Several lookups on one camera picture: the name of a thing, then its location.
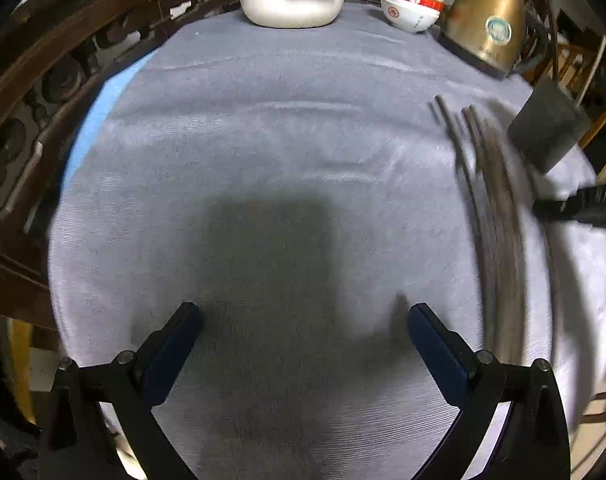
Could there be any carved dark wooden chair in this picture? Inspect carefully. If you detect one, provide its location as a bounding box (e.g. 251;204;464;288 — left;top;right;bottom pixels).
0;0;245;331

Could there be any gold electric kettle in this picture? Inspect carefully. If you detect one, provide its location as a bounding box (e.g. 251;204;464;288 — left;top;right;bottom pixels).
438;0;552;80

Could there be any blue cloth underlay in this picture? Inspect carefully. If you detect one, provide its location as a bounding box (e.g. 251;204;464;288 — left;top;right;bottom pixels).
64;55;151;188

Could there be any light wooden chair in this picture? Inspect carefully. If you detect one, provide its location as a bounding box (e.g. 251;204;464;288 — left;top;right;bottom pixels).
553;10;606;153

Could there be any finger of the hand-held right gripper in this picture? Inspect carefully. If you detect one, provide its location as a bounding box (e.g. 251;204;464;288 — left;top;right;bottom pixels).
532;181;606;227

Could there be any black chopstick holder cup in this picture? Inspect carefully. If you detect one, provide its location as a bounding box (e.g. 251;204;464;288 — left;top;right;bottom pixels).
508;80;592;174

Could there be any grey tablecloth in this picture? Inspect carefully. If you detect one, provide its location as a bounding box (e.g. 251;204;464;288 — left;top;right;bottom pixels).
48;0;604;480

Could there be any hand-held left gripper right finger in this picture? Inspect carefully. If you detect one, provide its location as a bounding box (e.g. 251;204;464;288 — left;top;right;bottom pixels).
407;302;572;480

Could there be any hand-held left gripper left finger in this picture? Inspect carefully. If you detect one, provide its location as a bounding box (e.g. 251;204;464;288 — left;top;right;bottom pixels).
38;301;204;480

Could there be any white bowl with red emblem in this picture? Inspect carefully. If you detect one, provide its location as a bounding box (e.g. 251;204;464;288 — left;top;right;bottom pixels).
381;0;441;35

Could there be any white ceramic basin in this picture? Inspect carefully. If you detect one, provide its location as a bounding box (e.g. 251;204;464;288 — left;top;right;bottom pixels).
231;0;355;29

